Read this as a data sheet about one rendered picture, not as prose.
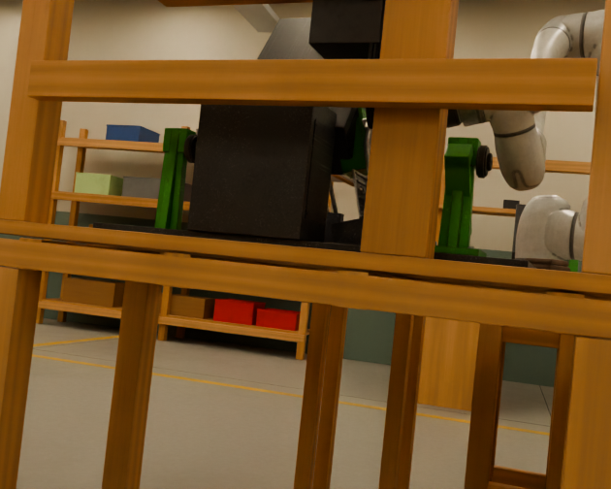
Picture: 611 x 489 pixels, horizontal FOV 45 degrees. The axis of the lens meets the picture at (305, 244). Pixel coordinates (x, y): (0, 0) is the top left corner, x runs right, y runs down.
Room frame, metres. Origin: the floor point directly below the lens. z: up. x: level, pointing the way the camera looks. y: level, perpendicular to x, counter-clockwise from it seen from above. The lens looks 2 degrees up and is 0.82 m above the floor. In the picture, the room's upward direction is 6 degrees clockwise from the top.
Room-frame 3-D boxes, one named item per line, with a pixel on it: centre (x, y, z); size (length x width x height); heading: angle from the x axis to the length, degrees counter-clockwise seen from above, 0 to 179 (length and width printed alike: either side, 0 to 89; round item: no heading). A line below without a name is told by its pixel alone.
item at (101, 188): (7.67, 1.30, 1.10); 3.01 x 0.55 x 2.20; 74
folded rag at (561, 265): (1.97, -0.65, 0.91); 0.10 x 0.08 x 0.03; 30
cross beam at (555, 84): (1.58, 0.10, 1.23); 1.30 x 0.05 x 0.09; 70
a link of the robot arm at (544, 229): (2.39, -0.78, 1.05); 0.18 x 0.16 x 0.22; 60
